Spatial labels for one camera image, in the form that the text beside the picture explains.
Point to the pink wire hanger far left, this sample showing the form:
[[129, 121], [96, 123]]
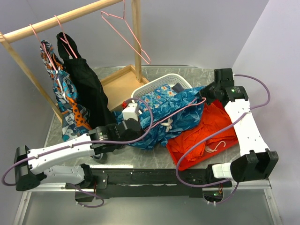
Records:
[[44, 48]]

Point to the pink wire hanger with black shorts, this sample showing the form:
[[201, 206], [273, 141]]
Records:
[[65, 42]]

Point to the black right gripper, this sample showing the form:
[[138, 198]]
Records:
[[203, 93]]

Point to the orange blue patterned shorts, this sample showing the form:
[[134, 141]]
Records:
[[75, 117]]

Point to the blue floral shorts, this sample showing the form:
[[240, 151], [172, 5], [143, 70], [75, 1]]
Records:
[[158, 96]]

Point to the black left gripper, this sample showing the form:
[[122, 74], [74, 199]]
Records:
[[138, 134]]

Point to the wooden clothes rack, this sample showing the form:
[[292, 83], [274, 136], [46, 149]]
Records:
[[23, 99]]

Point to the white perforated plastic basket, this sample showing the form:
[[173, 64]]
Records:
[[170, 79]]

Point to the empty pink wire hanger rear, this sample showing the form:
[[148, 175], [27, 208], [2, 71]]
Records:
[[135, 32]]

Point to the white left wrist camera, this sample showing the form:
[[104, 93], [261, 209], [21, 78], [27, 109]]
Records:
[[131, 112]]

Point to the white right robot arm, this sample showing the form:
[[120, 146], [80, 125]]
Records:
[[256, 161]]

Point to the pink wire hanger front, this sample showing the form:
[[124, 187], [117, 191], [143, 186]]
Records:
[[203, 99]]

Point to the blue shark print shorts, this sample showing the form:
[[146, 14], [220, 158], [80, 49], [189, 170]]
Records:
[[174, 126]]

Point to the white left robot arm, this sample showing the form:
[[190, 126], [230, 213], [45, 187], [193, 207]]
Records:
[[37, 166]]

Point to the dark navy folded garment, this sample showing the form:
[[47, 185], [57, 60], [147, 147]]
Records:
[[178, 88]]

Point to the black sport shorts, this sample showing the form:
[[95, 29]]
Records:
[[89, 87]]

